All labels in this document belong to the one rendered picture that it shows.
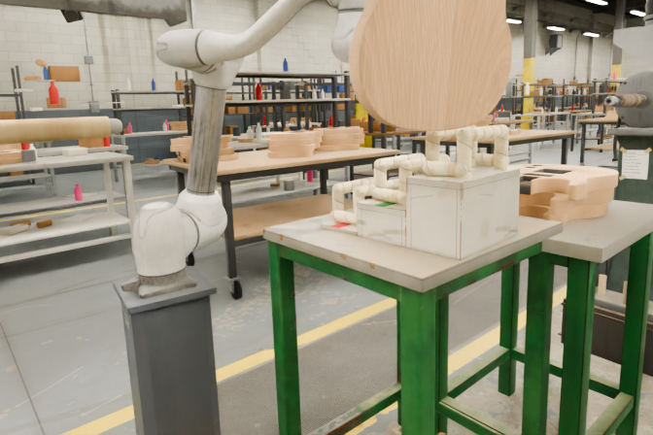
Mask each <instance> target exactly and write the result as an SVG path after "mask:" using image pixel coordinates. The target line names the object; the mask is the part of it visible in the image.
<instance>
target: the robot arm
mask: <svg viewBox="0 0 653 435"><path fill-rule="evenodd" d="M310 1H312V0H279V1H278V2H277V3H276V4H274V5H273V6H272V7H271V8H270V9H269V10H268V11H267V12H266V13H265V14H264V15H263V16H262V17H261V18H260V19H259V20H258V21H257V22H256V23H255V24H254V25H253V26H252V27H250V28H249V29H248V30H246V31H245V32H243V33H240V34H235V35H232V34H224V33H220V32H216V31H212V30H201V29H180V30H172V31H169V32H166V33H164V34H163V35H161V36H160V37H158V38H157V40H156V42H155V54H156V56H157V57H158V58H159V60H160V61H162V62H163V63H165V64H167V65H170V66H173V67H180V68H183V69H187V70H191V71H192V75H193V80H194V82H195V84H196V93H195V104H194V114H193V124H192V133H191V144H190V154H189V172H188V182H187V188H186V189H184V190H183V191H182V192H181V193H180V194H179V198H178V200H177V203H176V205H174V204H171V203H169V202H154V203H150V204H147V205H145V206H143V207H142V208H141V210H140V211H139V212H138V213H137V216H136V218H135V221H134V225H133V248H134V256H135V262H136V266H137V277H135V278H133V279H131V280H130V281H128V282H125V283H122V284H120V288H121V289H122V291H138V292H139V296H140V298H141V299H146V298H150V297H152V296H156V295H159V294H163V293H168V292H172V291H176V290H181V289H185V288H192V287H196V286H197V281H196V280H193V279H192V278H191V277H190V276H189V275H188V272H187V267H186V257H187V256H188V255H189V254H190V253H191V252H192V251H197V250H199V249H201V248H204V247H206V246H208V245H210V244H211V243H213V242H214V241H216V240H217V239H218V238H220V236H221V235H222V234H223V232H224V231H225V228H226V225H227V215H226V211H225V209H224V207H223V203H222V198H221V196H220V195H219V194H218V193H217V192H216V181H217V173H218V165H219V156H220V147H221V138H222V131H223V114H224V105H225V97H226V90H227V89H230V87H231V86H232V83H233V81H234V79H235V76H236V74H237V73H238V72H239V70H240V69H241V67H242V65H243V62H244V57H245V56H248V55H250V54H252V53H254V52H256V51H258V50H260V49H261V48H262V47H263V46H264V45H266V44H267V43H268V42H269V41H270V40H271V39H272V38H273V37H274V36H275V35H276V34H277V33H278V32H279V31H280V30H281V28H282V27H283V26H284V25H285V24H286V23H287V22H288V21H289V20H290V19H291V18H292V17H293V16H294V15H295V14H296V13H297V12H298V11H299V10H300V9H301V8H302V7H303V6H304V5H306V4H307V3H308V2H310ZM327 1H328V3H329V4H330V5H331V6H335V7H337V8H338V20H337V25H336V29H335V32H334V34H333V37H332V40H331V49H332V52H333V54H334V55H335V56H336V57H337V58H338V59H339V60H341V61H342V62H345V63H348V64H349V55H350V46H351V42H352V37H353V34H354V31H355V28H356V25H357V23H358V21H359V19H360V17H361V14H362V12H363V10H364V7H365V4H366V0H327Z"/></svg>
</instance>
